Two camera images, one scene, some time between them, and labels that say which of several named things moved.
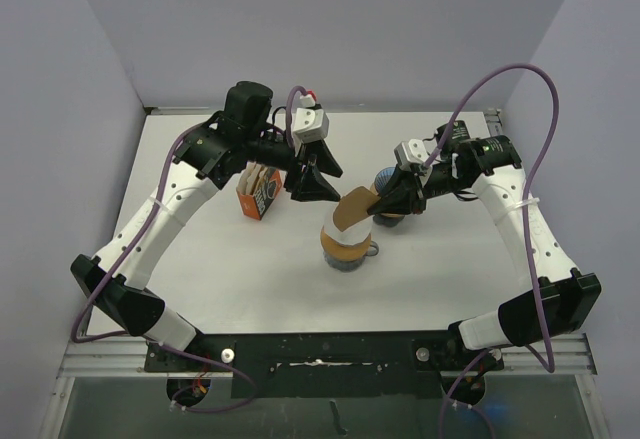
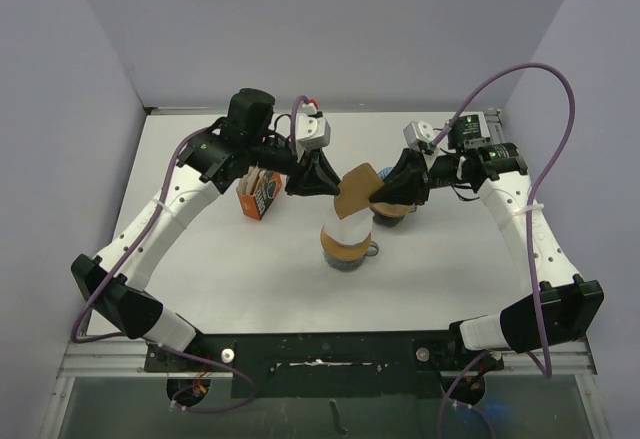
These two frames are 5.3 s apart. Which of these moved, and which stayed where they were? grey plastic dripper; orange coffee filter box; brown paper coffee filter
Moved: brown paper coffee filter
Stayed: grey plastic dripper; orange coffee filter box
